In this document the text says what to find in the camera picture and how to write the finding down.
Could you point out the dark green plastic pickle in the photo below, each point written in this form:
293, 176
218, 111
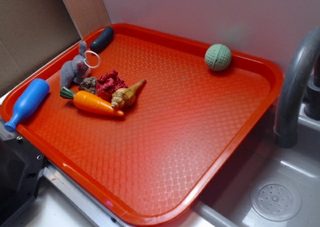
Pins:
103, 40

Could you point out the red plastic tray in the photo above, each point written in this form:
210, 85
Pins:
149, 166

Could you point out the tan spiral seashell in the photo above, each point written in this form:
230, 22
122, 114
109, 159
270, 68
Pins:
125, 97

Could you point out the red crumpled toy lettuce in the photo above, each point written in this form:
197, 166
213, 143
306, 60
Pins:
108, 84

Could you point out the brown rock-like toy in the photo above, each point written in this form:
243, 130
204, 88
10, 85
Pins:
89, 84

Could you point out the orange plastic carrot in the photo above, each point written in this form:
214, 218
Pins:
89, 102

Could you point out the green dimpled ball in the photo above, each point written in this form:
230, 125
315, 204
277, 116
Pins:
218, 57

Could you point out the grey plush bunny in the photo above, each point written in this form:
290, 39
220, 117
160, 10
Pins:
76, 70

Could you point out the blue plastic bottle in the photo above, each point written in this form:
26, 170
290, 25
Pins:
28, 103

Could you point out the grey toy sink basin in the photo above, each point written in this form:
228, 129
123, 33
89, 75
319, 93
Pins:
263, 185

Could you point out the grey toy faucet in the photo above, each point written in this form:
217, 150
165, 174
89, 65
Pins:
302, 80

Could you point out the brown cardboard panel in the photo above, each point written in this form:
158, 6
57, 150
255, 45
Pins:
33, 32

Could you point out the aluminium frame rail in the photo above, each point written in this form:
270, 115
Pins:
86, 204

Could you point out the black mount bracket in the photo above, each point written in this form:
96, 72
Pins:
21, 168

